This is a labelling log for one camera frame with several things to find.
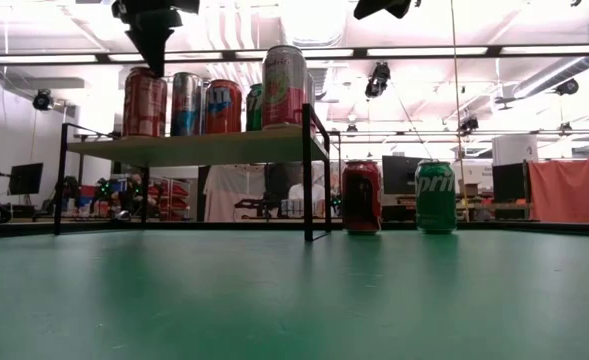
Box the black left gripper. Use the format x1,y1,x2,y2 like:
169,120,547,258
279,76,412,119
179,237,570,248
111,0,200,79

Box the red Coca-Cola can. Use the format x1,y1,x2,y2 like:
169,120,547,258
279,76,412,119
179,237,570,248
122,66,169,139
341,159,383,236

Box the slim silver can blue tab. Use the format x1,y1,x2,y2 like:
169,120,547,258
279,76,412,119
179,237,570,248
170,71,205,137

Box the red Fanta can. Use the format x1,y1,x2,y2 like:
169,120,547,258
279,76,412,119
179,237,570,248
204,78,244,135

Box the green Sprite can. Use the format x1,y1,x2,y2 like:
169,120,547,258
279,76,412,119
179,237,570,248
414,159,458,235
245,83,265,133

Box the black overhead beam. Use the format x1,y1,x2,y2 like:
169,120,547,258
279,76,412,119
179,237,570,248
0,43,589,66

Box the black ceiling spotlight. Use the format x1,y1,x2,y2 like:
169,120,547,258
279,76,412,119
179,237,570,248
554,78,580,96
31,88,55,112

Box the person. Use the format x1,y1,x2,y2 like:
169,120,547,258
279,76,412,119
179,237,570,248
121,172,158,219
287,182,328,219

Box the red storage bins rack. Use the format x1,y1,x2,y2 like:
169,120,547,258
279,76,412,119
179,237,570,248
148,177,193,222

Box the white hanging shirt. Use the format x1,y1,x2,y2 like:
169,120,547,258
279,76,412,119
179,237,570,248
202,164,268,223

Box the black robot green lights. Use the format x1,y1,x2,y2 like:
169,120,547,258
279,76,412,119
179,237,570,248
48,174,125,220

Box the black monitor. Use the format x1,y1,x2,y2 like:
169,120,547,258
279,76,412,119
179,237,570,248
491,162,530,204
7,162,45,197
381,154,424,196

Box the orange red fabric panel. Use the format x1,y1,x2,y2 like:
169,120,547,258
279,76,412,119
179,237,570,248
527,157,589,225

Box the black hanging camera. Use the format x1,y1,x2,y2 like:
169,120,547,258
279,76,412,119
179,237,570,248
364,61,392,99
457,115,480,136

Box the wooden shelf black metal frame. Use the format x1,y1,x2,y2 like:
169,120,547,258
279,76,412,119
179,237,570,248
53,103,343,243

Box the black table frame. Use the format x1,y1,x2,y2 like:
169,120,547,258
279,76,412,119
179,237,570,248
0,219,589,240

